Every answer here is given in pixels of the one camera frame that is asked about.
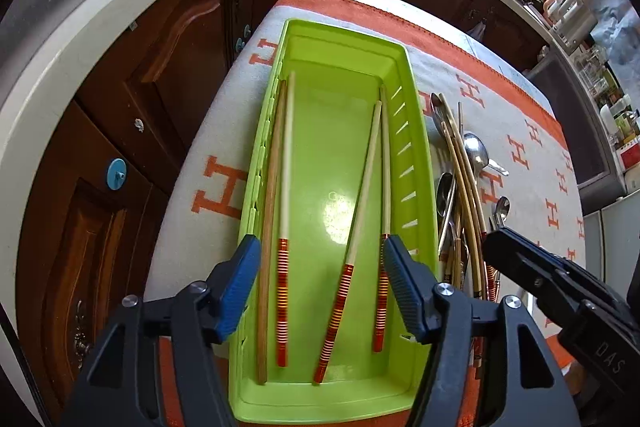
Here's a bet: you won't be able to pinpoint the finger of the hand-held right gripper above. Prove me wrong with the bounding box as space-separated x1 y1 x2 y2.
481 228 576 323

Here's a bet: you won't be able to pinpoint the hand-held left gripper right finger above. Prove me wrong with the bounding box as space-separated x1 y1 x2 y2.
382 234 583 427

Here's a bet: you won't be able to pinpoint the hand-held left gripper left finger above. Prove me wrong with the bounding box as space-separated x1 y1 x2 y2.
60 234 263 427

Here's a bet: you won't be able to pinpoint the cream chopstick red striped handle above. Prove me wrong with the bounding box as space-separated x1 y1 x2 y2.
312 101 383 385
371 84 393 354
276 71 297 369
486 264 502 304

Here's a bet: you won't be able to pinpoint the plain brown wooden chopstick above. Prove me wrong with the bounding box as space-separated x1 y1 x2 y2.
256 79 288 384

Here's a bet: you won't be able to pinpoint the medium metal spoon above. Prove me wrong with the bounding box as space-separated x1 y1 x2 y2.
436 173 458 258

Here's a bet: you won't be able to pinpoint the large metal spoon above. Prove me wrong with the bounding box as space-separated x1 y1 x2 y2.
462 132 511 182

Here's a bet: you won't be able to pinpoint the green plastic utensil tray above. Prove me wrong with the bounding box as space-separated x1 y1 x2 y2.
227 19 443 425

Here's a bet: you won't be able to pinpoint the small metal spoon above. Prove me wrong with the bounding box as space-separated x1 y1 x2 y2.
489 195 512 233

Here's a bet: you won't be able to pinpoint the golden bamboo chopstick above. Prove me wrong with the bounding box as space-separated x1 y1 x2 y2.
439 93 490 235
430 93 488 303

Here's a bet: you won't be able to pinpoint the white cabinet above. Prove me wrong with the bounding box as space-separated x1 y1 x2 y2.
582 192 640 298

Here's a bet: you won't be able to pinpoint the dark built-in appliance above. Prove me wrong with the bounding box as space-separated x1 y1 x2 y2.
530 54 621 185

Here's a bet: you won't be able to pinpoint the blue round cabinet lock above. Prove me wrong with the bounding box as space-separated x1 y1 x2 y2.
106 158 128 192

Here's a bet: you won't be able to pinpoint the orange and cream printed blanket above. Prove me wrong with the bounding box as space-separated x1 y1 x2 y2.
145 0 588 427

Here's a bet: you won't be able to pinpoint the dark wooden cabinets under cooktop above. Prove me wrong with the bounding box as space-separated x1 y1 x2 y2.
15 0 301 408

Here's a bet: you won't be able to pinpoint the white countertop appliance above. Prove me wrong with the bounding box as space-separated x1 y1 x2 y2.
542 0 598 52

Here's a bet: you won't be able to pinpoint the white and grey kitchen countertop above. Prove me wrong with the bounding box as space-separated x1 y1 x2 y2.
0 0 601 158

